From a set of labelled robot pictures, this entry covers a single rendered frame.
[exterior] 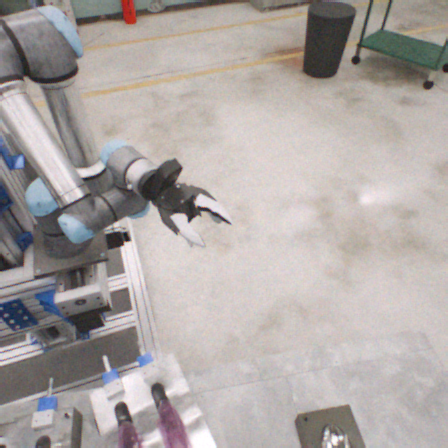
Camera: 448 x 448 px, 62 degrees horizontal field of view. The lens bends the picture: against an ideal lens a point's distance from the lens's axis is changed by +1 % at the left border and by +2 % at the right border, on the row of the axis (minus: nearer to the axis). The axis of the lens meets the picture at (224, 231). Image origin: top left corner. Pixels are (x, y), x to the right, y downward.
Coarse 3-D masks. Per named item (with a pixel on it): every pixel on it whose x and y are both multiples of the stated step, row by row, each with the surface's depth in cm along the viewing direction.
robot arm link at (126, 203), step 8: (104, 192) 88; (112, 192) 87; (120, 192) 87; (128, 192) 87; (136, 192) 87; (112, 200) 86; (120, 200) 87; (128, 200) 88; (136, 200) 89; (144, 200) 91; (120, 208) 87; (128, 208) 88; (136, 208) 91; (144, 208) 92; (120, 216) 88; (128, 216) 94; (136, 216) 93
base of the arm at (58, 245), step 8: (64, 232) 111; (48, 240) 113; (56, 240) 112; (64, 240) 113; (88, 240) 119; (48, 248) 116; (56, 248) 114; (64, 248) 114; (72, 248) 115; (80, 248) 116; (56, 256) 116; (64, 256) 116; (72, 256) 116
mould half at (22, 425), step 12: (72, 408) 102; (24, 420) 100; (60, 420) 100; (72, 420) 100; (12, 432) 98; (24, 432) 98; (36, 432) 98; (48, 432) 98; (60, 432) 98; (72, 432) 98; (12, 444) 96; (24, 444) 96; (60, 444) 96; (72, 444) 97
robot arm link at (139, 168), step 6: (138, 162) 79; (144, 162) 79; (150, 162) 80; (132, 168) 79; (138, 168) 78; (144, 168) 78; (150, 168) 78; (156, 168) 79; (132, 174) 78; (138, 174) 78; (144, 174) 78; (126, 180) 80; (132, 180) 78; (138, 180) 78; (132, 186) 80
